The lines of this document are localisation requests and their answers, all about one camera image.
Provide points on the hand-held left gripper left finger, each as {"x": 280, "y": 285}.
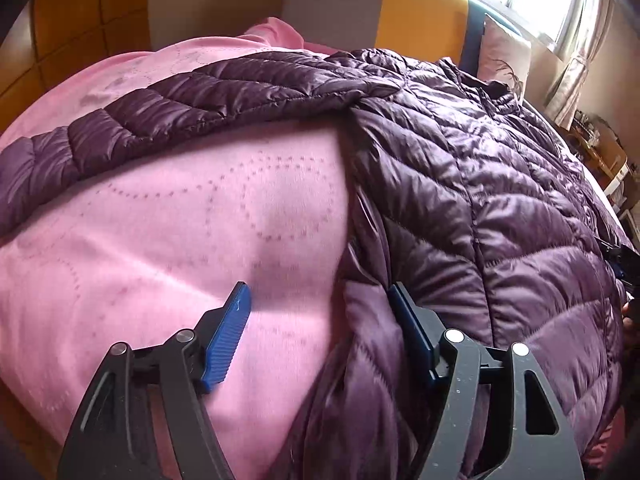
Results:
{"x": 227, "y": 340}

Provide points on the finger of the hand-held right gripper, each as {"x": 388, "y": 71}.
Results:
{"x": 625, "y": 260}

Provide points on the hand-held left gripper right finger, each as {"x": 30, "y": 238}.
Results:
{"x": 412, "y": 330}

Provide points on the purple quilted puffer jacket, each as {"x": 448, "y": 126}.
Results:
{"x": 475, "y": 185}

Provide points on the cluttered wooden desk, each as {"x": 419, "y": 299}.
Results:
{"x": 607, "y": 155}

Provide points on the pink bed blanket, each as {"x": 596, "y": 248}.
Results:
{"x": 175, "y": 240}

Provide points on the pink patterned curtain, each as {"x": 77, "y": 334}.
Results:
{"x": 575, "y": 80}

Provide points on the pink printed pillow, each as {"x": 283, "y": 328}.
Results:
{"x": 500, "y": 50}

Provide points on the grey yellow blue headboard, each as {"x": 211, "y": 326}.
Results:
{"x": 420, "y": 15}

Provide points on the wooden wardrobe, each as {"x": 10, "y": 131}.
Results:
{"x": 75, "y": 10}

